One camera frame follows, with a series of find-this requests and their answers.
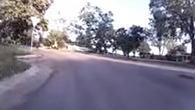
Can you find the large leafy tree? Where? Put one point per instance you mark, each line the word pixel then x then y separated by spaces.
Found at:
pixel 15 7

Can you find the green bush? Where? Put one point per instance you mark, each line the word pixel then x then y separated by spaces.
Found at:
pixel 56 38

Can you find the grass strip beyond road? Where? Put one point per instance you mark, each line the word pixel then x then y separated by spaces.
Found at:
pixel 158 62

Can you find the pale concrete kerb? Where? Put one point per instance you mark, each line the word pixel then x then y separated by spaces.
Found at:
pixel 13 81

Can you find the low building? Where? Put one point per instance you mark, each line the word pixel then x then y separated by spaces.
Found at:
pixel 189 57

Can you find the sign on pole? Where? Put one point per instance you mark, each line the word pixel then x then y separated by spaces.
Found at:
pixel 34 22

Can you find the row of trees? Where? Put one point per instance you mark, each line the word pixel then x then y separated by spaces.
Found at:
pixel 110 33

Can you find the tall dark tree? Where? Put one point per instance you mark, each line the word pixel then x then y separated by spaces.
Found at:
pixel 185 17

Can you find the grey asphalt road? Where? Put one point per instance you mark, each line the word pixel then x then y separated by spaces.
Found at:
pixel 109 88

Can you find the dark manhole cover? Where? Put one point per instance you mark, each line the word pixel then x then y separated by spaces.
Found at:
pixel 186 76

